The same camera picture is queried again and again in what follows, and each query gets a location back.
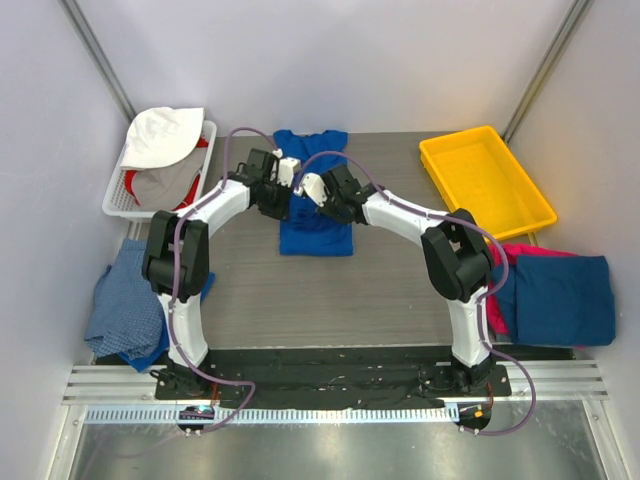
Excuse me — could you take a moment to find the blue printed t shirt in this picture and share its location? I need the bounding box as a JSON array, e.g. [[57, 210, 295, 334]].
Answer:
[[273, 129, 354, 257]]

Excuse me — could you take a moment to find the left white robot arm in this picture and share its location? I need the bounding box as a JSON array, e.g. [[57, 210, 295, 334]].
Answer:
[[142, 149, 301, 399]]

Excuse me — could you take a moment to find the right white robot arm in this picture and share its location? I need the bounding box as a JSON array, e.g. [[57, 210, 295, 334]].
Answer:
[[301, 165, 495, 395]]

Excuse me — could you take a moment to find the red cloth in basket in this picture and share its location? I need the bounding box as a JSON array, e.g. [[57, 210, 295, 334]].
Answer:
[[123, 135, 209, 212]]

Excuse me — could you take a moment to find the grey cloth in basket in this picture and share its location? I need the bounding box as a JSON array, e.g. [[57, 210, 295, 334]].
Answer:
[[133, 149, 209, 215]]

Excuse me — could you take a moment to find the white cloth in basket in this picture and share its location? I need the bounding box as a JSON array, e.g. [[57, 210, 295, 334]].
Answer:
[[120, 107, 205, 170]]

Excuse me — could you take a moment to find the yellow plastic tray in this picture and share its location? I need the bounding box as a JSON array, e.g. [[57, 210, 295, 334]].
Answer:
[[419, 126, 557, 241]]

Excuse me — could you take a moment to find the white plastic basket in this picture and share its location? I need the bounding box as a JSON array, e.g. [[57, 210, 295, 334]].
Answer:
[[102, 119, 218, 222]]

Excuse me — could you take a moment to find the pink t shirt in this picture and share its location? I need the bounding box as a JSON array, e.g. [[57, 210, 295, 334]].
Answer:
[[486, 244, 573, 343]]

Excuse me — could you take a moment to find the blue checkered shirt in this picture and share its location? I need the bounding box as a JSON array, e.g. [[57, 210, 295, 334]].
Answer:
[[84, 239, 164, 360]]

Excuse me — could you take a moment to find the folded navy t shirt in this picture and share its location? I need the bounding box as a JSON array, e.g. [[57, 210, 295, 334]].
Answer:
[[491, 255, 616, 347]]

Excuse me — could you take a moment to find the blue cloth under checkered shirt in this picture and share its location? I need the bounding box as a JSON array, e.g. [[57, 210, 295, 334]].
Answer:
[[116, 279, 206, 372]]

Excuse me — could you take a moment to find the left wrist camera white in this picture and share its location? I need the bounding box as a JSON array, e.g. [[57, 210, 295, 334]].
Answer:
[[270, 149, 301, 188]]

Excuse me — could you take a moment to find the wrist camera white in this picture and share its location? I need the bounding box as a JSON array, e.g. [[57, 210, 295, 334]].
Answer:
[[270, 149, 301, 188], [293, 173, 328, 207]]

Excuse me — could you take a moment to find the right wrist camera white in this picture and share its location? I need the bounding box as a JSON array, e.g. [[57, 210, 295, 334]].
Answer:
[[293, 173, 328, 207]]

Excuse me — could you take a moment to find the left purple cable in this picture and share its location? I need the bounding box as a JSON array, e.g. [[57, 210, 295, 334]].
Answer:
[[167, 125, 284, 434]]

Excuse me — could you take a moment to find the purple cable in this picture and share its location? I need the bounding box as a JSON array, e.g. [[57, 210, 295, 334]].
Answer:
[[292, 150, 538, 438], [167, 125, 284, 434]]

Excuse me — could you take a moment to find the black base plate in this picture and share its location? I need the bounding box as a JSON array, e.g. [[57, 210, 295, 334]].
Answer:
[[94, 344, 576, 434]]

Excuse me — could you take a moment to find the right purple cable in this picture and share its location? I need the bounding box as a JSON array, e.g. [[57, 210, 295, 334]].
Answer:
[[292, 150, 538, 438]]

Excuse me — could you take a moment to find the left corner metal post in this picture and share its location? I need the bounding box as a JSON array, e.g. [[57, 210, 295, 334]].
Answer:
[[58, 0, 137, 122]]

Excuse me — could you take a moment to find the corner metal post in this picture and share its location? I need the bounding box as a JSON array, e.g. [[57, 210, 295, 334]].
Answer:
[[58, 0, 137, 122], [502, 0, 594, 145]]

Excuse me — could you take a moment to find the right corner metal post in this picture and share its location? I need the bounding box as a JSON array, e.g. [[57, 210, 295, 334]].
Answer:
[[502, 0, 594, 145]]

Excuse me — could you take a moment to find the aluminium rail frame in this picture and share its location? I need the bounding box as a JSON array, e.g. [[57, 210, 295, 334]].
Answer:
[[47, 348, 638, 479]]

